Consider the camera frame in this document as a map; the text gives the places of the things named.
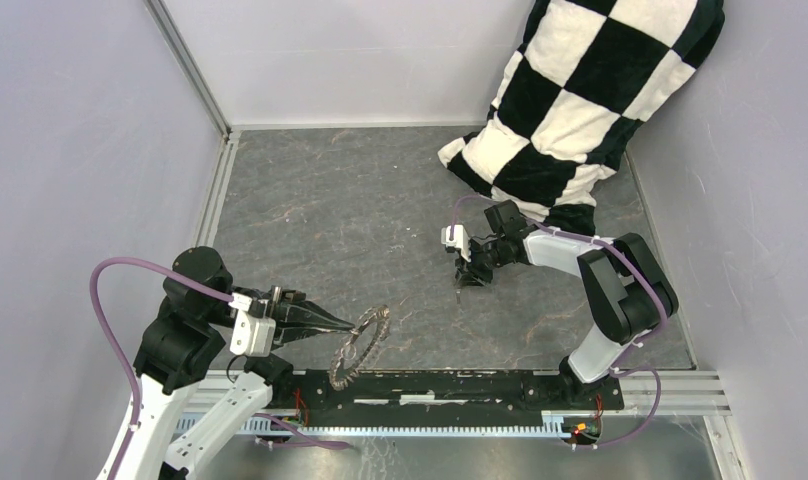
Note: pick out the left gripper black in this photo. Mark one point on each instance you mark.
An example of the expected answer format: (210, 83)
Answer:
(281, 298)

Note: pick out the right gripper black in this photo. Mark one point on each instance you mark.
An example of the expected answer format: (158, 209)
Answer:
(471, 272)

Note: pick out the metal disc with key rings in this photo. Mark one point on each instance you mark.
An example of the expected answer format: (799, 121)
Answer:
(359, 347)

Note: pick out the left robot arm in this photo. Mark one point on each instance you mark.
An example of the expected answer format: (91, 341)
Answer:
(201, 313)

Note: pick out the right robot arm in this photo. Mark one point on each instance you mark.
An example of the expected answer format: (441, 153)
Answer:
(628, 294)

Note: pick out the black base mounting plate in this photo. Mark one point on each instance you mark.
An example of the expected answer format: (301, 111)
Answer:
(477, 415)

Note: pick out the black and white checkered pillow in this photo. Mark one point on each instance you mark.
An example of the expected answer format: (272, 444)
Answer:
(586, 76)

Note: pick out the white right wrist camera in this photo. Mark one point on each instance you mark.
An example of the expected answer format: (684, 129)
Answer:
(455, 239)

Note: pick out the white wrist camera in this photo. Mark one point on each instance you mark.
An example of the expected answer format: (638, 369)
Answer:
(455, 239)
(253, 330)

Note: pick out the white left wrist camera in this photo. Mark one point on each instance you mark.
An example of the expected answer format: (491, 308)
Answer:
(253, 330)

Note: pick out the white slotted cable duct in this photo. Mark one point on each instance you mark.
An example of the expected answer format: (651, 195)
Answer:
(551, 428)

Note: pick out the aluminium frame rail front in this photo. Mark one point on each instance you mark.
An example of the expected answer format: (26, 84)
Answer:
(670, 392)

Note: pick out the aluminium corner post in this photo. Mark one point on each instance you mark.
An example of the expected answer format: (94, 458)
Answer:
(168, 28)

